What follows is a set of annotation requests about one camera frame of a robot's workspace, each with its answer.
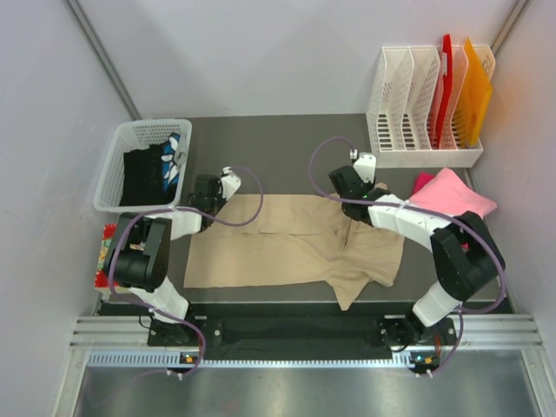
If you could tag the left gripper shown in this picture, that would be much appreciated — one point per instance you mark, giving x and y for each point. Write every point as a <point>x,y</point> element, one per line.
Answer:
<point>221,201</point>

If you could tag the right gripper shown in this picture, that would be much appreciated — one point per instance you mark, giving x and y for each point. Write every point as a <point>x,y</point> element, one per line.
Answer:
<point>370,186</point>

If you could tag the beige t shirt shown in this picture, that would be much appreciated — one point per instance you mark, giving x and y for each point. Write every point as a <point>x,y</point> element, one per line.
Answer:
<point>292,239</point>

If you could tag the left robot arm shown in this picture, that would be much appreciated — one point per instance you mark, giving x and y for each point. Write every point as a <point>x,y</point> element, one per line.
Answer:
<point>143,261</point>

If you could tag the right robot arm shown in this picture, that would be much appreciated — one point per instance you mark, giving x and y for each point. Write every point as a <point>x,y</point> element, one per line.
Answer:
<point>466,258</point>

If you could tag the blue white t shirt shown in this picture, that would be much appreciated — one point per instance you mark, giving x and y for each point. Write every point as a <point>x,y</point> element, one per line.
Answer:
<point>169,158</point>

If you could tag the black t shirt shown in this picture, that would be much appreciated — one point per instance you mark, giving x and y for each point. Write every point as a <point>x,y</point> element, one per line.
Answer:
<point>144,182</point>

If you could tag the light pink folded cloth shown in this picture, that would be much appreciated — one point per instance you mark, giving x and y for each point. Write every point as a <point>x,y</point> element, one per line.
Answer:
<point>448,194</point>

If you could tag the white plastic basket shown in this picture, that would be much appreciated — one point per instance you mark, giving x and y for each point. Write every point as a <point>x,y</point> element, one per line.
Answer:
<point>139,135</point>

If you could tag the white file organizer rack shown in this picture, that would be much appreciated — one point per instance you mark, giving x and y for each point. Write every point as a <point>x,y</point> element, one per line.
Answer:
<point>399,113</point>

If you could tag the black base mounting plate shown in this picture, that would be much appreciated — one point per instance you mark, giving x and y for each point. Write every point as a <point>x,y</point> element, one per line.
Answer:
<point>371,331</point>

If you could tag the orange folder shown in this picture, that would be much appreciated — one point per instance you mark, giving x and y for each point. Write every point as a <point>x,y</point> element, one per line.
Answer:
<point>475,96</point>

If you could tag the red folder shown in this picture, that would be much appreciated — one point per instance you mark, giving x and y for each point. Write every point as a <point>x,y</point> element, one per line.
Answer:
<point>444,87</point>

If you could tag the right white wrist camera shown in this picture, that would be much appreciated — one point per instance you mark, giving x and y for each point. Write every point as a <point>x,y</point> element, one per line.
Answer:
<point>364,164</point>

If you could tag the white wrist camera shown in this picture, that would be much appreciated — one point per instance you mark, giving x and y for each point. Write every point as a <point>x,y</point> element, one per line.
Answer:
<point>364,164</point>
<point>230,181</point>

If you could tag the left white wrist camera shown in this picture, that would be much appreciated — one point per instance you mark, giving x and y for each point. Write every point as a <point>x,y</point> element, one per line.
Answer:
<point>230,181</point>

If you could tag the white slotted cable duct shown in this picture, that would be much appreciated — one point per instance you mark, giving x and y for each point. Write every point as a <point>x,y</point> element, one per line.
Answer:
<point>179,360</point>

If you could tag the aluminium frame rail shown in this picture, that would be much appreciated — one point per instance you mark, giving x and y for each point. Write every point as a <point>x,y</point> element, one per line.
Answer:
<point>481,332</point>

